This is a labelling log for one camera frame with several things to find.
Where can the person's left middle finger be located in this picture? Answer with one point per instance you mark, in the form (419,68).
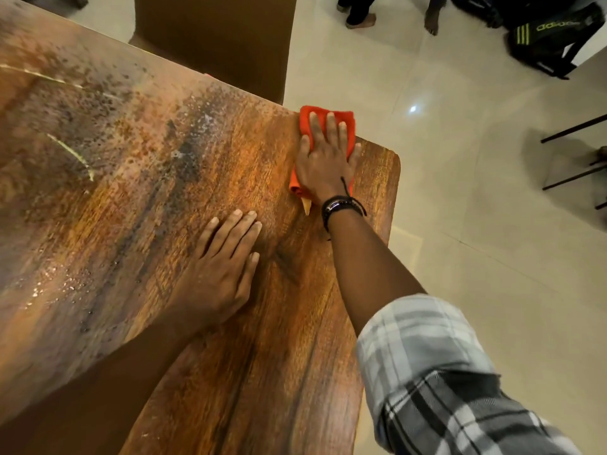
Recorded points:
(240,234)

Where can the plaid shirt sleeve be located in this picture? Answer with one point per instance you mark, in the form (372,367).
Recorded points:
(441,388)

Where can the person's right little finger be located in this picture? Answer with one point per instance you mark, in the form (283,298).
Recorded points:
(354,157)

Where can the person's left little finger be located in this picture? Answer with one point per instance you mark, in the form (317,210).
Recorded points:
(207,236)

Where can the person's left forearm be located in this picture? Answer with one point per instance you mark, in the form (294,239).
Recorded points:
(95,388)

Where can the brown chair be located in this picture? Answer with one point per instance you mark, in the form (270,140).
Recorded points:
(218,37)

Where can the person's right forearm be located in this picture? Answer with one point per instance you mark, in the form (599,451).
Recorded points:
(370,274)

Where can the orange cleaning cloth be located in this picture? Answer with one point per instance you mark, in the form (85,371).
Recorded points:
(327,116)

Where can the black wristband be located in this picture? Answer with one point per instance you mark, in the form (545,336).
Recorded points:
(337,206)

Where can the person's right hand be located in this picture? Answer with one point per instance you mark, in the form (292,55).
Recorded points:
(325,170)

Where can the person's left hand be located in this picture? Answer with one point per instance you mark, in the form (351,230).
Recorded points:
(216,284)

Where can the black backpack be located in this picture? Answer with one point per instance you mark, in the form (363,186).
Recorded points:
(540,28)

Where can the person's right thumb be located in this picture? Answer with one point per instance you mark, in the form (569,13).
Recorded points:
(303,149)

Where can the person's right middle finger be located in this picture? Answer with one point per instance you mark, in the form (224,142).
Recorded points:
(332,133)

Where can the person's left thumb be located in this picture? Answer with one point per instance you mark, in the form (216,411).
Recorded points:
(250,277)

